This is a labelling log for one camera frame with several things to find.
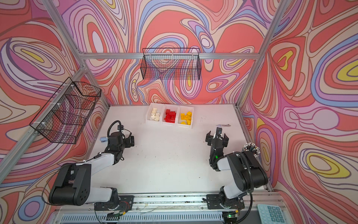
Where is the cream long lego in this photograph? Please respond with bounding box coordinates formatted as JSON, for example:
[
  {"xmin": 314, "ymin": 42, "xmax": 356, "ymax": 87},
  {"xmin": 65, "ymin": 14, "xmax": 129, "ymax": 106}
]
[{"xmin": 151, "ymin": 108, "xmax": 158, "ymax": 115}]

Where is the red arch lego piece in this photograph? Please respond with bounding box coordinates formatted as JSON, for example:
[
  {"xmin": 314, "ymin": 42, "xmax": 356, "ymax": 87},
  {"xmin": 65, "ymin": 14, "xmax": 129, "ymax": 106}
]
[{"xmin": 164, "ymin": 109, "xmax": 176, "ymax": 123}]

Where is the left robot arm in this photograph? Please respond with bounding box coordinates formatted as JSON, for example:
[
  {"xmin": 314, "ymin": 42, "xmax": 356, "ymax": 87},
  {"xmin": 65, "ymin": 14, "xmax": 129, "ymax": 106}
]
[{"xmin": 48, "ymin": 120, "xmax": 135, "ymax": 211}]

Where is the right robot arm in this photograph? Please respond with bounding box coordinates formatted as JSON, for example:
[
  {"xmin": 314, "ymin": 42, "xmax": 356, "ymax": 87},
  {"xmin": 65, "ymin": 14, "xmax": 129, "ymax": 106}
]
[{"xmin": 203, "ymin": 127, "xmax": 269, "ymax": 210}]

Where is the small pen on table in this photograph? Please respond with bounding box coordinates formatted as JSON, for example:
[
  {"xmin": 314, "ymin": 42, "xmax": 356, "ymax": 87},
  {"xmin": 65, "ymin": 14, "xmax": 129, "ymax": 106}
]
[{"xmin": 216, "ymin": 124, "xmax": 231, "ymax": 127}]

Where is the cup of pens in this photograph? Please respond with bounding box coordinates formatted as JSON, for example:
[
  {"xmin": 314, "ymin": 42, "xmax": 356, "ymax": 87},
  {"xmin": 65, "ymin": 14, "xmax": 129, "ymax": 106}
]
[{"xmin": 242, "ymin": 142, "xmax": 261, "ymax": 158}]

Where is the right white plastic bin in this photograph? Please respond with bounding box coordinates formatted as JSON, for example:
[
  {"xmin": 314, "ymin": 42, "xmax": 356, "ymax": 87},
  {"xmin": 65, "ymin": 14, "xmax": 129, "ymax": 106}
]
[{"xmin": 176, "ymin": 105, "xmax": 194, "ymax": 128}]

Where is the white plastic bin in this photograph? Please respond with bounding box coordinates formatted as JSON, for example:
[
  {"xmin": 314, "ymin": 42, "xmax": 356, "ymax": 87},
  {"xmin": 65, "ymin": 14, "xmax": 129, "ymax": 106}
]
[
  {"xmin": 176, "ymin": 105, "xmax": 194, "ymax": 128},
  {"xmin": 145, "ymin": 103, "xmax": 165, "ymax": 124},
  {"xmin": 162, "ymin": 105, "xmax": 179, "ymax": 126}
]

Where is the left white plastic bin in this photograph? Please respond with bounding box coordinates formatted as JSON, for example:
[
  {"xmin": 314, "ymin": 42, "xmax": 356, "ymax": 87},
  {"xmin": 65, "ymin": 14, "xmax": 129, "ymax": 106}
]
[{"xmin": 145, "ymin": 103, "xmax": 165, "ymax": 124}]

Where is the middle white plastic bin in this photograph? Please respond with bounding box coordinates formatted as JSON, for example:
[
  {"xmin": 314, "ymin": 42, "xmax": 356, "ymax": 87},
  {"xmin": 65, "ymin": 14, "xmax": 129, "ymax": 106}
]
[{"xmin": 162, "ymin": 105, "xmax": 179, "ymax": 126}]

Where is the teal calculator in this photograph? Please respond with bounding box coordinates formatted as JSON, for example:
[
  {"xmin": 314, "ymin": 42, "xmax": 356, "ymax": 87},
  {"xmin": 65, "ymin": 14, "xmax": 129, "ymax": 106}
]
[{"xmin": 257, "ymin": 204, "xmax": 287, "ymax": 224}]

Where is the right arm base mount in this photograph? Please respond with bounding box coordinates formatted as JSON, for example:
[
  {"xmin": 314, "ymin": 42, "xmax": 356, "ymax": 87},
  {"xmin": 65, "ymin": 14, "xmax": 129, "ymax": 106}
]
[{"xmin": 202, "ymin": 193, "xmax": 245, "ymax": 224}]

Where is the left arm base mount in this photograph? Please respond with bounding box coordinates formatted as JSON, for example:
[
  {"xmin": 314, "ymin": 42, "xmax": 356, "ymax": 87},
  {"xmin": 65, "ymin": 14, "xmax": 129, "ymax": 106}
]
[{"xmin": 94, "ymin": 195, "xmax": 134, "ymax": 224}]

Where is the black wire basket left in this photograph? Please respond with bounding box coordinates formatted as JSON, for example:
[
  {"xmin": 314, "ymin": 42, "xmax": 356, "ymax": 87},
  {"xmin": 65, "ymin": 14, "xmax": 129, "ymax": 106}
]
[{"xmin": 29, "ymin": 78, "xmax": 102, "ymax": 144}]

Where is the black wire basket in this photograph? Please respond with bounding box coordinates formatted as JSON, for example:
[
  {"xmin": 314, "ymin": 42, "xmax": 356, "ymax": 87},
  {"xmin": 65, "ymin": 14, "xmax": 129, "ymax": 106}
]
[
  {"xmin": 29, "ymin": 78, "xmax": 102, "ymax": 144},
  {"xmin": 140, "ymin": 47, "xmax": 202, "ymax": 81}
]

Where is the black wire basket back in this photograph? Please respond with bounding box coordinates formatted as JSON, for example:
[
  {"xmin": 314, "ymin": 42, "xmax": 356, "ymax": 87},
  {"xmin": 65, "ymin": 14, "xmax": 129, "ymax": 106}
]
[{"xmin": 140, "ymin": 47, "xmax": 202, "ymax": 81}]

